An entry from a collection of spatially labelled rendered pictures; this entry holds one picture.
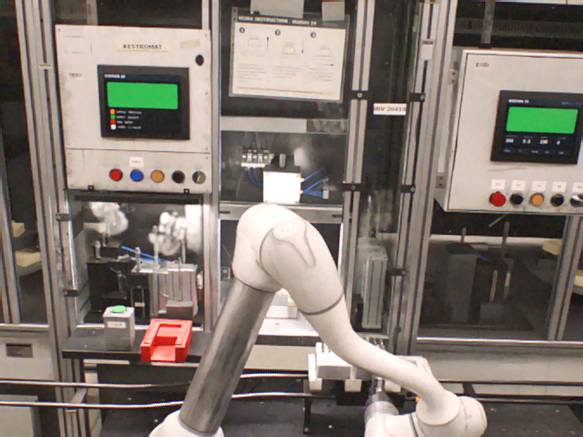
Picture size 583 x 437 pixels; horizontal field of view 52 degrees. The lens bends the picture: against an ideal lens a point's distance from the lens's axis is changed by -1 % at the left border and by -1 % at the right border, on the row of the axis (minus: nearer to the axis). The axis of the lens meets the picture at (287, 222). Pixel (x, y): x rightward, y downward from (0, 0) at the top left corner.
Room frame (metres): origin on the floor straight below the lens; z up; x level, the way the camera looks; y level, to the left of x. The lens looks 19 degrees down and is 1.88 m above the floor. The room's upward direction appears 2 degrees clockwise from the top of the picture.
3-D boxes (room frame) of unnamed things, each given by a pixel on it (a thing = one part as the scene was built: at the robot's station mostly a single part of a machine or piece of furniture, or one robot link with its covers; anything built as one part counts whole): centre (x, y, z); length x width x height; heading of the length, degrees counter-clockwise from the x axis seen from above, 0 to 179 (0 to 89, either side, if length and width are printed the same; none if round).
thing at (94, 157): (1.82, 0.44, 1.60); 0.42 x 0.29 x 0.46; 91
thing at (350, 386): (1.58, -0.26, 0.84); 0.36 x 0.14 x 0.10; 91
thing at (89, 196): (1.68, 0.44, 1.37); 0.36 x 0.04 x 0.04; 91
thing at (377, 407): (1.30, -0.26, 0.90); 0.09 x 0.06 x 0.09; 89
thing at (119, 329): (1.61, 0.49, 0.97); 0.08 x 0.08 x 0.12; 1
